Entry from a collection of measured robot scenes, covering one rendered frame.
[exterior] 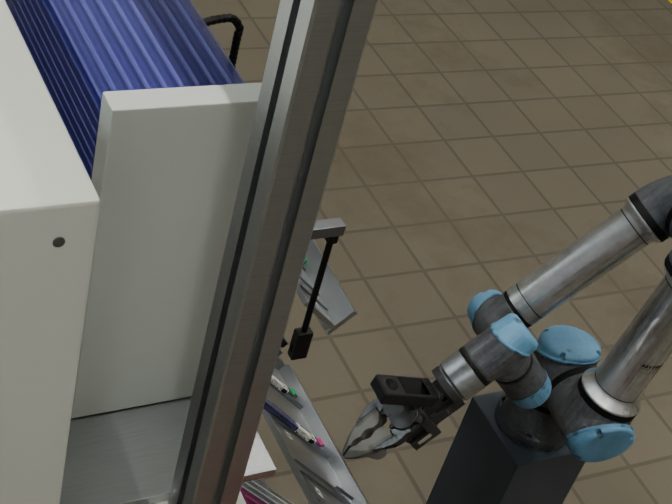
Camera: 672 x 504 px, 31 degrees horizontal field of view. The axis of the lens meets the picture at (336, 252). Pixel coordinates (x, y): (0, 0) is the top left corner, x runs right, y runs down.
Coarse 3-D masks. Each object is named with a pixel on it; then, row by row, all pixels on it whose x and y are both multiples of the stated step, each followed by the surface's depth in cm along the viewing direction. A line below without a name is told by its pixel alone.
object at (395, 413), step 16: (432, 384) 199; (448, 384) 195; (448, 400) 200; (384, 416) 199; (400, 416) 197; (416, 416) 195; (432, 416) 200; (416, 432) 200; (432, 432) 200; (416, 448) 201
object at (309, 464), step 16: (272, 400) 189; (288, 400) 200; (272, 416) 182; (272, 432) 180; (288, 432) 184; (288, 448) 177; (304, 448) 187; (320, 448) 193; (304, 464) 180; (320, 464) 189; (304, 480) 173; (320, 480) 182; (336, 480) 192; (320, 496) 175; (336, 496) 183
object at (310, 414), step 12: (288, 372) 207; (288, 384) 206; (300, 384) 205; (300, 396) 204; (312, 408) 202; (312, 420) 201; (312, 432) 199; (324, 432) 198; (324, 444) 197; (336, 456) 195; (336, 468) 194; (348, 468) 194; (348, 480) 192; (348, 492) 191; (360, 492) 190
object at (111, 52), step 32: (32, 0) 107; (64, 0) 103; (96, 0) 104; (128, 0) 105; (160, 0) 107; (32, 32) 109; (64, 32) 100; (96, 32) 100; (128, 32) 101; (160, 32) 103; (192, 32) 104; (64, 64) 101; (96, 64) 97; (128, 64) 98; (160, 64) 99; (192, 64) 100; (224, 64) 101; (64, 96) 102; (96, 96) 94; (96, 128) 95
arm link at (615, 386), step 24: (648, 312) 201; (624, 336) 206; (648, 336) 202; (624, 360) 206; (648, 360) 204; (576, 384) 215; (600, 384) 210; (624, 384) 207; (648, 384) 209; (552, 408) 219; (576, 408) 213; (600, 408) 209; (624, 408) 210; (576, 432) 212; (600, 432) 210; (624, 432) 210; (576, 456) 215; (600, 456) 215
